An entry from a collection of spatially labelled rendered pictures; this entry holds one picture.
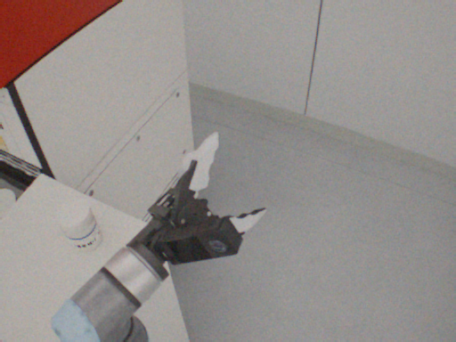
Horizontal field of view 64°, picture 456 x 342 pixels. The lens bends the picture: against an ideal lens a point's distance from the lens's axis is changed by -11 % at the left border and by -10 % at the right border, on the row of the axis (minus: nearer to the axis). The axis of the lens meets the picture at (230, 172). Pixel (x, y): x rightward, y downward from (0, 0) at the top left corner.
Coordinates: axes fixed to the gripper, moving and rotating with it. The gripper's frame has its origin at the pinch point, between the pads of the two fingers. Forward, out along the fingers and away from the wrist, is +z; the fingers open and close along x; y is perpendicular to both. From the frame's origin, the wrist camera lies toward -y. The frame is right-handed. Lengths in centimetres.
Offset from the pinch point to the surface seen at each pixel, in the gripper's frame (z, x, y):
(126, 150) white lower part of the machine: 8, 4, 73
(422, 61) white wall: 143, 51, 47
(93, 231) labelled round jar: -19.9, 0.5, 28.2
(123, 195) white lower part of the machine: 0, 16, 80
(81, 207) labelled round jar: -18.9, -4.8, 27.6
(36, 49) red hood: -5, -35, 40
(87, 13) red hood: 12, -36, 45
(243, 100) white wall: 111, 45, 153
